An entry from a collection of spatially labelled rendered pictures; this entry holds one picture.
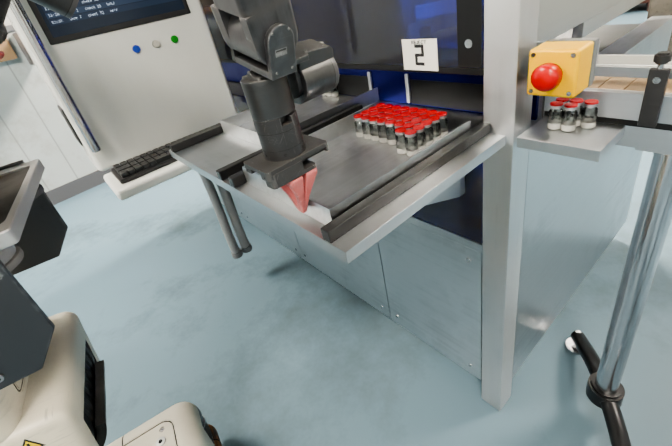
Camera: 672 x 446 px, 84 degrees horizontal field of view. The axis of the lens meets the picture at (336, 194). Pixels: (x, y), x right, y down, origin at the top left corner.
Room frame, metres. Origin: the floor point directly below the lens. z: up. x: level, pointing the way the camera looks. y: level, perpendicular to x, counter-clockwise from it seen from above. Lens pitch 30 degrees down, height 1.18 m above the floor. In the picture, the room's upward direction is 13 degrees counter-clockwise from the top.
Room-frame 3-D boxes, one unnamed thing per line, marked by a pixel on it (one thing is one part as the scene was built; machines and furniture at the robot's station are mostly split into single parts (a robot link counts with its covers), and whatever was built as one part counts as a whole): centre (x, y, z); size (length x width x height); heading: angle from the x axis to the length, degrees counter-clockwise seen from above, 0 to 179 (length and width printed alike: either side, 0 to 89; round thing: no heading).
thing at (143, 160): (1.14, 0.45, 0.82); 0.40 x 0.14 x 0.02; 124
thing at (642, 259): (0.53, -0.58, 0.46); 0.09 x 0.09 x 0.77; 35
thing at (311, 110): (0.98, 0.05, 0.90); 0.34 x 0.26 x 0.04; 125
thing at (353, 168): (0.64, -0.05, 0.90); 0.34 x 0.26 x 0.04; 124
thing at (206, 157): (0.80, 0.01, 0.87); 0.70 x 0.48 x 0.02; 35
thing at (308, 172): (0.47, 0.06, 0.94); 0.07 x 0.07 x 0.09; 35
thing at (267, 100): (0.48, 0.05, 1.07); 0.07 x 0.06 x 0.07; 127
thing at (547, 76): (0.54, -0.35, 0.99); 0.04 x 0.04 x 0.04; 35
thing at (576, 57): (0.57, -0.39, 1.00); 0.08 x 0.07 x 0.07; 125
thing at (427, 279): (1.73, -0.15, 0.44); 2.06 x 1.00 x 0.88; 35
